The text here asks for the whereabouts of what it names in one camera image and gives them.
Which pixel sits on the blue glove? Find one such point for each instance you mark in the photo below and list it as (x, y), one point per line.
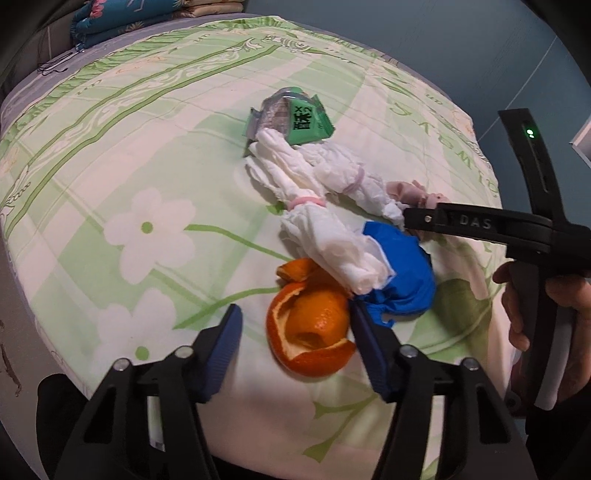
(406, 277)

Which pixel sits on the blue floral folded quilt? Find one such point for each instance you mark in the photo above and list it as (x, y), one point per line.
(120, 18)

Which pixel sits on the person's right hand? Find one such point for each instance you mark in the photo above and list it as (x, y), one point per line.
(572, 332)

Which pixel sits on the green floral printed blanket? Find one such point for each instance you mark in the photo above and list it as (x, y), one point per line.
(138, 138)

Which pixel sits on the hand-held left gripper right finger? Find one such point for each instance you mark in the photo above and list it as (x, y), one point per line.
(369, 350)

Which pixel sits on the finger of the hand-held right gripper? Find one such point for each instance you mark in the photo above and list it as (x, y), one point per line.
(461, 221)

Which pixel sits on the green snack wrapper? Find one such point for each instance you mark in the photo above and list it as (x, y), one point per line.
(304, 120)

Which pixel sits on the grey upholstered bed frame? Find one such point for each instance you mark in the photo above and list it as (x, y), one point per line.
(46, 37)

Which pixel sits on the white tissue with pink band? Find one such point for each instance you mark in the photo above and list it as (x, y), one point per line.
(323, 240)

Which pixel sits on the person's right forearm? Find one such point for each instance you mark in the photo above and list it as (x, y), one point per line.
(563, 443)

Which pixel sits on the white tissue with lilac band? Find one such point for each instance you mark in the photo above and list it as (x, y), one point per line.
(341, 170)

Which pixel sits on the beige pillow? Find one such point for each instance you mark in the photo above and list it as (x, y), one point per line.
(217, 9)

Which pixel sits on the orange peel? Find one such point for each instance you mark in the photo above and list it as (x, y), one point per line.
(314, 318)

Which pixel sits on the lavender bed sheet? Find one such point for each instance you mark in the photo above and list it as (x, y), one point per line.
(69, 57)

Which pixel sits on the white wall fixture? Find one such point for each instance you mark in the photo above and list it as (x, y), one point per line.
(582, 138)

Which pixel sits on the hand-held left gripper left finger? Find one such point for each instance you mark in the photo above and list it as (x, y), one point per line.
(221, 355)

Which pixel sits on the pink plastic bag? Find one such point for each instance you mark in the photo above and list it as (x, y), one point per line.
(406, 190)

